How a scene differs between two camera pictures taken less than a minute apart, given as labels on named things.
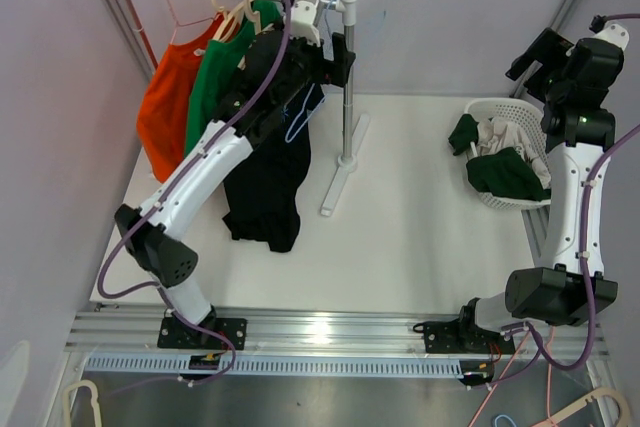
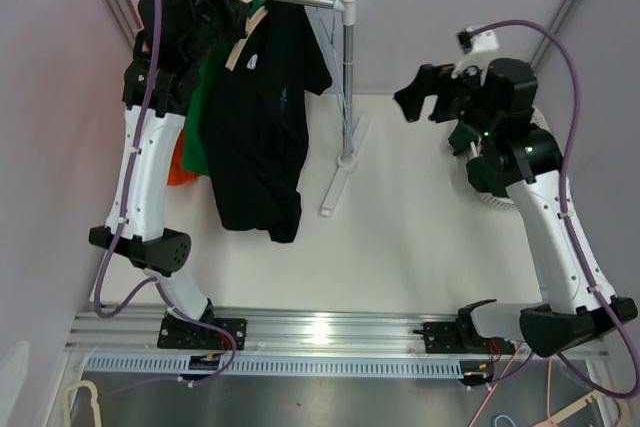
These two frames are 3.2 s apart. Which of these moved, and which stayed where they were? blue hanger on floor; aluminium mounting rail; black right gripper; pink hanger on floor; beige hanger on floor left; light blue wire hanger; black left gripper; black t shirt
Moved: light blue wire hanger; black t shirt; black left gripper; black right gripper
Stayed: aluminium mounting rail; pink hanger on floor; beige hanger on floor left; blue hanger on floor
